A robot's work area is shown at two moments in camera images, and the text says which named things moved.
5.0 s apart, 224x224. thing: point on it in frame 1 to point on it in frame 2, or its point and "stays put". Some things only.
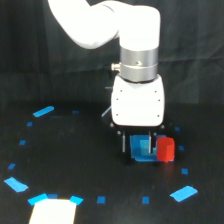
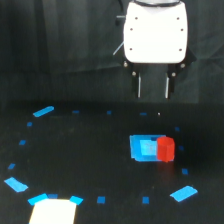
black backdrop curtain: x=42 y=67 stays put
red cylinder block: x=165 y=148 stays put
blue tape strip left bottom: x=17 y=186 stays put
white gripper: x=138 y=104 to x=155 y=38
